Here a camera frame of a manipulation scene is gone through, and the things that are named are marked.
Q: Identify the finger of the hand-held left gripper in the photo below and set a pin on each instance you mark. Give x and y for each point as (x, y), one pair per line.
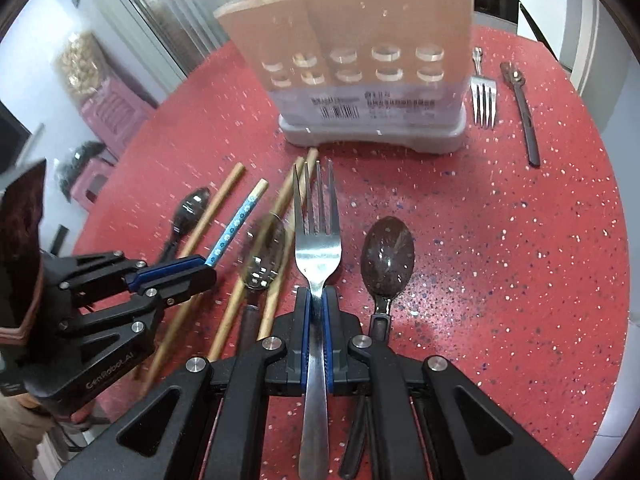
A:
(165, 267)
(185, 282)

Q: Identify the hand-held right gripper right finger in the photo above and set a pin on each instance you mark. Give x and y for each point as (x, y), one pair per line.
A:
(330, 325)

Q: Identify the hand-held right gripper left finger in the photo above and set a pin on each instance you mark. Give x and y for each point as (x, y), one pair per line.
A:
(301, 325)

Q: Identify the dark translucent spoon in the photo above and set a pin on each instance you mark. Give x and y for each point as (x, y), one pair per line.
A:
(525, 110)
(262, 260)
(192, 210)
(387, 260)

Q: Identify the large steel fork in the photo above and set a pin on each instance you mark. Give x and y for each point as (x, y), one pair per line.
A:
(317, 255)

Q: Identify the blue patterned wooden chopstick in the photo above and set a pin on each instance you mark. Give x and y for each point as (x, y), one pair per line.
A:
(240, 220)

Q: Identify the plain wooden chopstick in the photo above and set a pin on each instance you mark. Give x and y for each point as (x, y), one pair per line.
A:
(227, 320)
(272, 305)
(220, 200)

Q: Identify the beige cutlery holder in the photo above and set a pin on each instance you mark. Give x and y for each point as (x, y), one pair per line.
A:
(350, 25)

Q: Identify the pink plastic stool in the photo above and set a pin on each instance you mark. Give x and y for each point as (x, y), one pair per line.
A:
(92, 185)

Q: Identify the black plastic bag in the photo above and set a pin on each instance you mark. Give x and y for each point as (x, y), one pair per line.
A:
(80, 160)

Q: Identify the stack of pink stools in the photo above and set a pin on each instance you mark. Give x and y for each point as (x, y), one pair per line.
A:
(117, 110)

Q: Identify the dark window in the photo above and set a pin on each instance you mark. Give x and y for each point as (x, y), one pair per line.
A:
(12, 140)

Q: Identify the clear bag of nuts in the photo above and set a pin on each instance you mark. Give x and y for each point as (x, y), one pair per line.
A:
(80, 65)

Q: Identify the sliding glass door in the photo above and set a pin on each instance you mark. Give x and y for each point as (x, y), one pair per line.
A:
(170, 10)

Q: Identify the small ornate steel fork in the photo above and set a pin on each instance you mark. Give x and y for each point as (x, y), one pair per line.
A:
(484, 100)

